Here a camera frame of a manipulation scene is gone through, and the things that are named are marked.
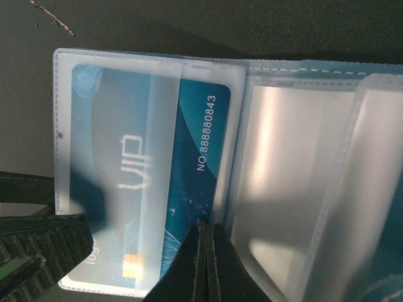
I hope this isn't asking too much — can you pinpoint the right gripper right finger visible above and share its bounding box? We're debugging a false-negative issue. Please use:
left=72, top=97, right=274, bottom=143
left=205, top=224, right=271, bottom=302

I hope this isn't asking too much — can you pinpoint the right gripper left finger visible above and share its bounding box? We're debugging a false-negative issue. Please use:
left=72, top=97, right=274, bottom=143
left=143, top=220, right=208, bottom=302

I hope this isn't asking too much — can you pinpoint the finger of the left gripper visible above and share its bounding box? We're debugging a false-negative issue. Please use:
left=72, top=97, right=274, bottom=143
left=1, top=215, right=93, bottom=301
left=1, top=172, right=55, bottom=214

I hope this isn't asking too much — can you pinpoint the light blue card holder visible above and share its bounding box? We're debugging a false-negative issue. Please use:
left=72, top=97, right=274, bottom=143
left=53, top=48, right=402, bottom=301

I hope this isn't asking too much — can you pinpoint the blue VIP card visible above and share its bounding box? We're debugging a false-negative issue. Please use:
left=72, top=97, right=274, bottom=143
left=70, top=65, right=232, bottom=287

